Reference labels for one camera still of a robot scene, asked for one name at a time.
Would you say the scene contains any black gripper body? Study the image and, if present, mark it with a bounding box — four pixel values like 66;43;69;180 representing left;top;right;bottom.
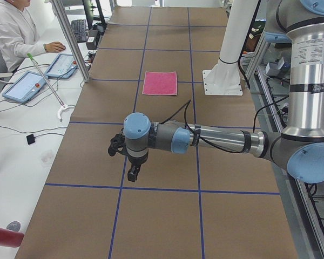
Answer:
128;154;148;165

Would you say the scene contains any pink towel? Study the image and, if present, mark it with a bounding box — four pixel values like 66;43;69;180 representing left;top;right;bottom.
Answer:
142;71;178;96

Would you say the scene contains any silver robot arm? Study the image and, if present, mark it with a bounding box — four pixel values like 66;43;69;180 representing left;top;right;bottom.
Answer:
119;1;324;183

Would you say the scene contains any person's right hand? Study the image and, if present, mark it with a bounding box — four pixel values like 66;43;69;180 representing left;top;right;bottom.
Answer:
45;42;65;53

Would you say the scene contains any reacher grabber stick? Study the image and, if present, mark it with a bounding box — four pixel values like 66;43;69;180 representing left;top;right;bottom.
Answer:
27;53;70;122

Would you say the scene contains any small black square device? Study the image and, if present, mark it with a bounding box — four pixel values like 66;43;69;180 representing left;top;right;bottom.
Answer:
26;133;36;145

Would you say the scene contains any far blue teach pendant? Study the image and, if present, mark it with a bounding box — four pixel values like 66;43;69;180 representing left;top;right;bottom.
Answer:
45;53;77;79

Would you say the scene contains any blue teach pendant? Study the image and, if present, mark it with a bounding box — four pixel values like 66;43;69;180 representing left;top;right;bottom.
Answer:
2;71;46;104
45;53;77;79

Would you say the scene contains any black box white label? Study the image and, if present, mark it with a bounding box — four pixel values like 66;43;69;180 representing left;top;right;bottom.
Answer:
86;30;100;50

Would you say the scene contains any grey round disc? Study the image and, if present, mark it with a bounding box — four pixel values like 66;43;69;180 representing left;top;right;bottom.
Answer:
6;221;21;232

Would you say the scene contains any near blue teach pendant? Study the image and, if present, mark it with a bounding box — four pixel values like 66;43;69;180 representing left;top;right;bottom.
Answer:
2;71;46;104

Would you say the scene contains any red fire extinguisher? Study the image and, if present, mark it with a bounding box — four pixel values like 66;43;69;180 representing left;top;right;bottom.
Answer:
0;228;24;248

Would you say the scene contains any black keyboard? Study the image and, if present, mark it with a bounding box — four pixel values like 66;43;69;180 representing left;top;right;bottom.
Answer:
71;19;87;43

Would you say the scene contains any black computer monitor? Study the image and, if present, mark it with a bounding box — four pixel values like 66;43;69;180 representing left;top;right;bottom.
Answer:
82;0;94;30

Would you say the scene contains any person in white hoodie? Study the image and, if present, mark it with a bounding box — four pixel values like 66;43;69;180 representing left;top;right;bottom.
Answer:
0;0;66;74

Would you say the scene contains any black camera cable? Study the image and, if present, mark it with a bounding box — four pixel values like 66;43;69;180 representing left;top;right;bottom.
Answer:
161;99;284;154

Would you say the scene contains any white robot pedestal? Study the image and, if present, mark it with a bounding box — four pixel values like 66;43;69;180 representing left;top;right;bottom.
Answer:
202;0;260;96

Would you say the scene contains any aluminium frame post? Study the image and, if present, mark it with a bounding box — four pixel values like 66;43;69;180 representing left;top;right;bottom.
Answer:
50;0;90;83

